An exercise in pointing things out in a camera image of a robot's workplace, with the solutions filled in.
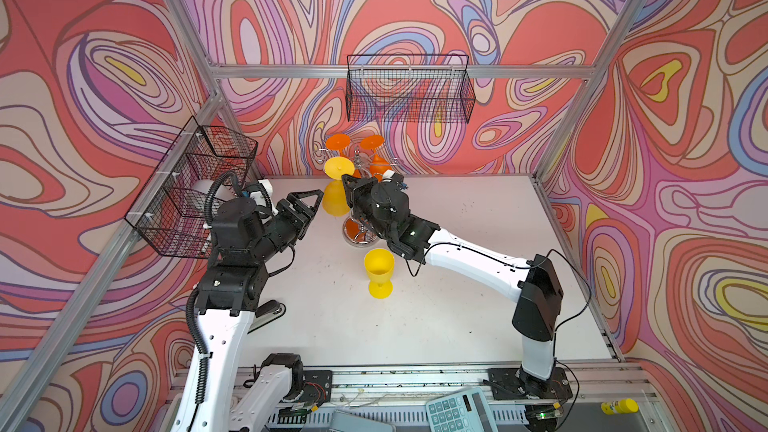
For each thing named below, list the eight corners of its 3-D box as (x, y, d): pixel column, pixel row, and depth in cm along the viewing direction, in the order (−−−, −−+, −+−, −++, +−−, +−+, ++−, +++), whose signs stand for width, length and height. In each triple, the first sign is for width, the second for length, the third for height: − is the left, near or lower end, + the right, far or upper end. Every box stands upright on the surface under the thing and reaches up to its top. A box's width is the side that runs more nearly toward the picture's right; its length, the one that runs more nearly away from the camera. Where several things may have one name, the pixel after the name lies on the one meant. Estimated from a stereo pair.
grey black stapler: (254, 331, 85) (246, 324, 80) (251, 317, 87) (244, 310, 83) (288, 316, 88) (283, 309, 83) (285, 303, 90) (279, 295, 85)
